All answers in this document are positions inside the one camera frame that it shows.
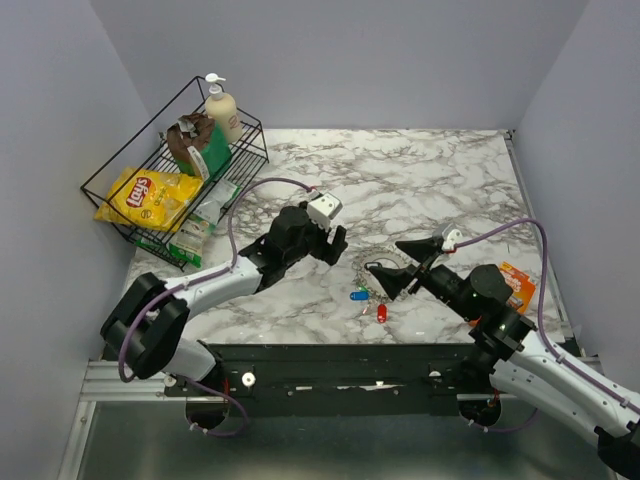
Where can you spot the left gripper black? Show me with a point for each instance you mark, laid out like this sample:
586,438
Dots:
327,252

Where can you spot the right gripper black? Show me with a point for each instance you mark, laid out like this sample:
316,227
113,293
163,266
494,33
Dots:
393,279

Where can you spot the metal disc with keyrings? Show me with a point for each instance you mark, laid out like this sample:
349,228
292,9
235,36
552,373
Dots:
384,257

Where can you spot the red key tag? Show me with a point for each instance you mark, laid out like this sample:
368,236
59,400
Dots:
382,314

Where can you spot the blue key tag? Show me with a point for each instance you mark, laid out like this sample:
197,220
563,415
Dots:
359,296

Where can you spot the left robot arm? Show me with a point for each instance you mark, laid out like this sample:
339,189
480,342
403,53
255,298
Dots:
146,327

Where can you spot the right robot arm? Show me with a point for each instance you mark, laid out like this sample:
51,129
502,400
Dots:
510,353

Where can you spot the white green package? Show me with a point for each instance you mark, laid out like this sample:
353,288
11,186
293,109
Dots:
188,243

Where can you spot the orange box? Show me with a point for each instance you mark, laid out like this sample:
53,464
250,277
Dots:
523,288

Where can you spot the brown and green bag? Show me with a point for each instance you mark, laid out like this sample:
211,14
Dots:
198,146

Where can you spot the yellow Lays chip bag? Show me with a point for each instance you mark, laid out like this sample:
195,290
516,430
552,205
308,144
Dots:
149,199

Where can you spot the cream pump lotion bottle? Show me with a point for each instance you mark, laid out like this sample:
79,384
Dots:
221,107

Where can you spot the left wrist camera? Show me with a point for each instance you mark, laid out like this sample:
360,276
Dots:
323,209

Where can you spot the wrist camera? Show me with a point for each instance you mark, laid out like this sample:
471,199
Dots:
449,235
323,209

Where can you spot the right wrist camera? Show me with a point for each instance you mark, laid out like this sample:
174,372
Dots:
449,235

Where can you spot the black wire rack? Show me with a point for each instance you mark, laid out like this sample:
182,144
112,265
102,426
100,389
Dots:
147,149

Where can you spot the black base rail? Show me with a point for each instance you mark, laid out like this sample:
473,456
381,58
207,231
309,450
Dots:
328,380

